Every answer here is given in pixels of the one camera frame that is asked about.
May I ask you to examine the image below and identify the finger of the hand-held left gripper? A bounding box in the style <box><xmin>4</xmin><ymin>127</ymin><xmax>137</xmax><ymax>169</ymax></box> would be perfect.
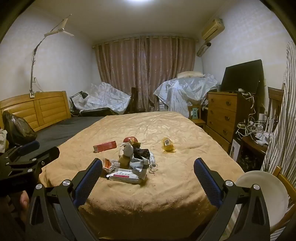
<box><xmin>7</xmin><ymin>146</ymin><xmax>60</xmax><ymax>171</ymax></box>
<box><xmin>5</xmin><ymin>141</ymin><xmax>40</xmax><ymax>160</ymax></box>

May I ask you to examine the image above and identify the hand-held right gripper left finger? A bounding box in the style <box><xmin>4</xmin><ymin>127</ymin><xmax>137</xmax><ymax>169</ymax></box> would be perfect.
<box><xmin>24</xmin><ymin>158</ymin><xmax>103</xmax><ymax>241</ymax></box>

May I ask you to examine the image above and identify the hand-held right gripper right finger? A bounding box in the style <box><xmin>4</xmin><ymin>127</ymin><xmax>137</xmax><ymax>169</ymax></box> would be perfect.
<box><xmin>193</xmin><ymin>158</ymin><xmax>271</xmax><ymax>241</ymax></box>

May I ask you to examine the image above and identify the orange white snack wrapper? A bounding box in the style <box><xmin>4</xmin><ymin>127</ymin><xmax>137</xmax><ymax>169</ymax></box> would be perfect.
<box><xmin>102</xmin><ymin>158</ymin><xmax>116</xmax><ymax>174</ymax></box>

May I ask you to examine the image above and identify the silver white foil packet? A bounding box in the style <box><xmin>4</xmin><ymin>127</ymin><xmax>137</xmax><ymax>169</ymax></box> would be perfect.
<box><xmin>129</xmin><ymin>155</ymin><xmax>151</xmax><ymax>179</ymax></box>

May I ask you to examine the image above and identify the white plastic basin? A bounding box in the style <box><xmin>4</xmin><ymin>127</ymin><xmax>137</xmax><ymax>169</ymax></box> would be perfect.
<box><xmin>233</xmin><ymin>171</ymin><xmax>289</xmax><ymax>229</ymax></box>

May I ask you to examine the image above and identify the black tissue pack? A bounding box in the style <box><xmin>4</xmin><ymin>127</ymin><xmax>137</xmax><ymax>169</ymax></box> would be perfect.
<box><xmin>133</xmin><ymin>148</ymin><xmax>151</xmax><ymax>160</ymax></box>

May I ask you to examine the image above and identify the person's left hand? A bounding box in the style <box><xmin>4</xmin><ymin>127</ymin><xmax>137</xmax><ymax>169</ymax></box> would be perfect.
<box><xmin>18</xmin><ymin>191</ymin><xmax>30</xmax><ymax>223</ymax></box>

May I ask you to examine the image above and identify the black plastic bag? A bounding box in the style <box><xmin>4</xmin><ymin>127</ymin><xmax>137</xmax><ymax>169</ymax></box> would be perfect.
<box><xmin>2</xmin><ymin>111</ymin><xmax>37</xmax><ymax>147</ymax></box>

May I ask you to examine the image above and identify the white cloth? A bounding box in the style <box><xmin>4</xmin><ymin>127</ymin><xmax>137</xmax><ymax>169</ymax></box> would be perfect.
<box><xmin>0</xmin><ymin>130</ymin><xmax>8</xmax><ymax>153</ymax></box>

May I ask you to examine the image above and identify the dark grey bed sheet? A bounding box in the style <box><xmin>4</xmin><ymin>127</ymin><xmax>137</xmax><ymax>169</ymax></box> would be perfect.
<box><xmin>35</xmin><ymin>116</ymin><xmax>104</xmax><ymax>149</ymax></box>

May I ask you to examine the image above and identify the white snack packet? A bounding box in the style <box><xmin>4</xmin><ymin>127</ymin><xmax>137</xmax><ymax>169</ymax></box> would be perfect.
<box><xmin>107</xmin><ymin>170</ymin><xmax>142</xmax><ymax>184</ymax></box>

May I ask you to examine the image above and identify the flat red box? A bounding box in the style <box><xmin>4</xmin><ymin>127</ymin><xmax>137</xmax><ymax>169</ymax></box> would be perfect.
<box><xmin>93</xmin><ymin>140</ymin><xmax>117</xmax><ymax>153</ymax></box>

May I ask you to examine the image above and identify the wooden headboard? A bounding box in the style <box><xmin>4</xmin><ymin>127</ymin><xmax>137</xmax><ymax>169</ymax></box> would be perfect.
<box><xmin>0</xmin><ymin>91</ymin><xmax>72</xmax><ymax>132</ymax></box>

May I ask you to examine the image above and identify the white cardboard box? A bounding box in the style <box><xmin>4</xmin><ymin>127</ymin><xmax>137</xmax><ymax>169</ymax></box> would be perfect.
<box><xmin>230</xmin><ymin>138</ymin><xmax>242</xmax><ymax>161</ymax></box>

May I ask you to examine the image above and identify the yellow plastic wrapper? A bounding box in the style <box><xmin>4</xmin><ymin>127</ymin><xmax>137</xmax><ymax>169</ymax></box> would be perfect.
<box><xmin>161</xmin><ymin>137</ymin><xmax>176</xmax><ymax>152</ymax></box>

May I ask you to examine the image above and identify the dark wooden side table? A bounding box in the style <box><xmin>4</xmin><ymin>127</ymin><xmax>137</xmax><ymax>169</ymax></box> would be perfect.
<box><xmin>240</xmin><ymin>134</ymin><xmax>270</xmax><ymax>173</ymax></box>

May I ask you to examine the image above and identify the crumpled grey wrapper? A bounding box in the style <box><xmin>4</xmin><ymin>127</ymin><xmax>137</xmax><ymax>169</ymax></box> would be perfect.
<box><xmin>148</xmin><ymin>153</ymin><xmax>159</xmax><ymax>174</ymax></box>

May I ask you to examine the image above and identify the small wooden chair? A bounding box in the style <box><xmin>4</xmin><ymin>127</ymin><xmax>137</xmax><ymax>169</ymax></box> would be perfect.
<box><xmin>188</xmin><ymin>105</ymin><xmax>206</xmax><ymax>130</ymax></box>

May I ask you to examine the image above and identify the black desk lamp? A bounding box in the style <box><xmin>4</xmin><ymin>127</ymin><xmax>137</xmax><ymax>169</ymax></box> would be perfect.
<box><xmin>69</xmin><ymin>91</ymin><xmax>89</xmax><ymax>115</ymax></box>

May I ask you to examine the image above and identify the wooden dresser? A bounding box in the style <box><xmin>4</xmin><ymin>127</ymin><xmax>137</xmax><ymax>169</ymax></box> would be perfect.
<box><xmin>206</xmin><ymin>91</ymin><xmax>257</xmax><ymax>151</ymax></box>

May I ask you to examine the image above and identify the light wooden chair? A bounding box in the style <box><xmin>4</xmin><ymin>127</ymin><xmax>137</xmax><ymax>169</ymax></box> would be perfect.
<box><xmin>270</xmin><ymin>166</ymin><xmax>296</xmax><ymax>232</ymax></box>

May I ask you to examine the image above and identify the low plastic sheet cover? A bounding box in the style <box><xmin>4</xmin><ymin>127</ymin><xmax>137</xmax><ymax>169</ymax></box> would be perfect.
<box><xmin>74</xmin><ymin>83</ymin><xmax>132</xmax><ymax>115</ymax></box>

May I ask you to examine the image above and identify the tall plastic sheet cover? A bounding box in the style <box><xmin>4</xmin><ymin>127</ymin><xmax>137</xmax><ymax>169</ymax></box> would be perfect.
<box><xmin>153</xmin><ymin>74</ymin><xmax>218</xmax><ymax>116</ymax></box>

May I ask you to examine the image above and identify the dark wooden chair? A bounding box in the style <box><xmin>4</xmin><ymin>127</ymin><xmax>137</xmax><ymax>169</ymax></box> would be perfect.
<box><xmin>129</xmin><ymin>87</ymin><xmax>139</xmax><ymax>114</ymax></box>

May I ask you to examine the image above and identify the grey striped cloth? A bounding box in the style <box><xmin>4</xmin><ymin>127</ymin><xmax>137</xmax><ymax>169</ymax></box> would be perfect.
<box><xmin>261</xmin><ymin>40</ymin><xmax>296</xmax><ymax>241</ymax></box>

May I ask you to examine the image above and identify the cream pillow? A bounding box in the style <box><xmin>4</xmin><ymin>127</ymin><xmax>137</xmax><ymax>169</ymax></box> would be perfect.
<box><xmin>177</xmin><ymin>71</ymin><xmax>205</xmax><ymax>79</ymax></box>

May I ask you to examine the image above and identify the black television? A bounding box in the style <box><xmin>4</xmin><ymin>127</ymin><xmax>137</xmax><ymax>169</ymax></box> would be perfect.
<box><xmin>221</xmin><ymin>59</ymin><xmax>264</xmax><ymax>94</ymax></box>

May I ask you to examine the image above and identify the brown curtain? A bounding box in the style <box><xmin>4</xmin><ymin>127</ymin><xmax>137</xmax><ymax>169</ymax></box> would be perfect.
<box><xmin>92</xmin><ymin>35</ymin><xmax>199</xmax><ymax>114</ymax></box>

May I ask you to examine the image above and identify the beige air conditioner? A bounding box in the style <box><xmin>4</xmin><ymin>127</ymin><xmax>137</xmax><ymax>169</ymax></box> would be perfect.
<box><xmin>201</xmin><ymin>18</ymin><xmax>225</xmax><ymax>40</ymax></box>

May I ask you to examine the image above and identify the tangle of white cables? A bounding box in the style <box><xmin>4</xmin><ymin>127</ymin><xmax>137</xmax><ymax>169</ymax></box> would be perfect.
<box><xmin>236</xmin><ymin>91</ymin><xmax>271</xmax><ymax>144</ymax></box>

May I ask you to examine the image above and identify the wooden frame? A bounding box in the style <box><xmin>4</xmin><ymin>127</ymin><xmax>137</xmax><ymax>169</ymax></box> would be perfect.
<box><xmin>268</xmin><ymin>87</ymin><xmax>284</xmax><ymax>116</ymax></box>

